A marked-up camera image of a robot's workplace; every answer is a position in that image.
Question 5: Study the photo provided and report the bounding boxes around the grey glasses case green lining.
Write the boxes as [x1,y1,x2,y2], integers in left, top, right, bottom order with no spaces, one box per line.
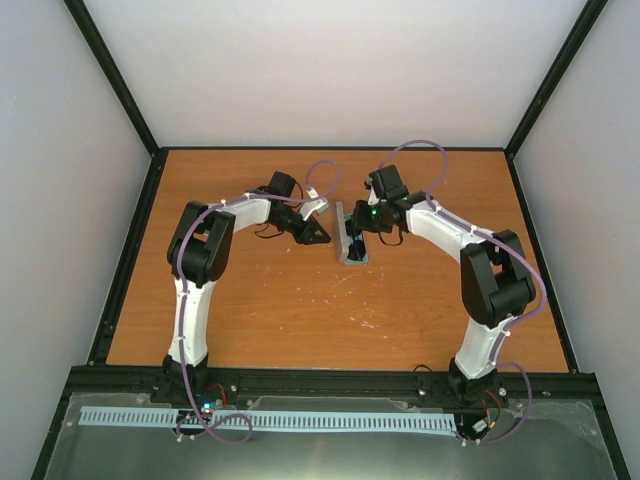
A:
[334,202,369,266]

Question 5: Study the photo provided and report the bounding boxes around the black sunglasses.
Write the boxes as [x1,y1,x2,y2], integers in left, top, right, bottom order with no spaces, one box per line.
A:
[347,231,367,263]

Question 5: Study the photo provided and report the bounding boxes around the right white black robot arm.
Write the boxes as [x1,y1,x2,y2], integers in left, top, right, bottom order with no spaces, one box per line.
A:
[352,165,536,404]

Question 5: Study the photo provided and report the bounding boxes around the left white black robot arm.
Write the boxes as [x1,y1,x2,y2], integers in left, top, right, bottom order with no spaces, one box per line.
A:
[162,171,331,403]

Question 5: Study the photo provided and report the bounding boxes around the left controller board with leds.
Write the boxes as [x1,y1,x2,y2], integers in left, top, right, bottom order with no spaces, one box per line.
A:
[196,383,227,415]

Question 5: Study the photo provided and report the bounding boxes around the clear acrylic cover plate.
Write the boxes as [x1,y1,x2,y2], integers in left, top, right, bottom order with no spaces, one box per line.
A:
[44,394,616,479]

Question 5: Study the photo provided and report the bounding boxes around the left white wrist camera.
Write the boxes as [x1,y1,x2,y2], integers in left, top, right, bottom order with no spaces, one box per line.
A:
[299,186,329,221]

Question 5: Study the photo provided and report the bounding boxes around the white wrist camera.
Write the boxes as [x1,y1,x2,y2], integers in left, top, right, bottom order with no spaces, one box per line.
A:
[364,178,380,206]
[299,186,329,221]

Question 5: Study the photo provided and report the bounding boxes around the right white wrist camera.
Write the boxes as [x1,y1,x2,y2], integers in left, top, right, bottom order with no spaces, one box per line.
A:
[364,178,380,206]

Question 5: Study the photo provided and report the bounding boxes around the left black frame post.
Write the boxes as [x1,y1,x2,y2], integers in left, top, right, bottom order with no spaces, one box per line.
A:
[63,0,161,156]

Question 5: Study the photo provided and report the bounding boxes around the black frame post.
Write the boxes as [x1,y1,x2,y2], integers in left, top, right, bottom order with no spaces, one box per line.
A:
[504,0,608,162]
[63,0,161,156]

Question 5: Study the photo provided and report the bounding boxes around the right controller board with wires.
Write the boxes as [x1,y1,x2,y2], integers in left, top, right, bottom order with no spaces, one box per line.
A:
[472,390,502,437]

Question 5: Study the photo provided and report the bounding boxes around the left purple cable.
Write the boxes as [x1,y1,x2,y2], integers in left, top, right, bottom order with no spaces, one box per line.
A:
[177,159,342,445]

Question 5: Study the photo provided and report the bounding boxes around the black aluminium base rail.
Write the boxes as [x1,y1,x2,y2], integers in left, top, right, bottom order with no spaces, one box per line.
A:
[64,365,601,406]

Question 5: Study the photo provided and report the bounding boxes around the light blue slotted cable duct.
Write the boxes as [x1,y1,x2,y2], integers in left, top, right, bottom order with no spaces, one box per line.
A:
[78,406,457,435]

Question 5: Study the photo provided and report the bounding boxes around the right black frame post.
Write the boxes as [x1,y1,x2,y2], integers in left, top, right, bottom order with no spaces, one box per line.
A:
[504,0,608,162]

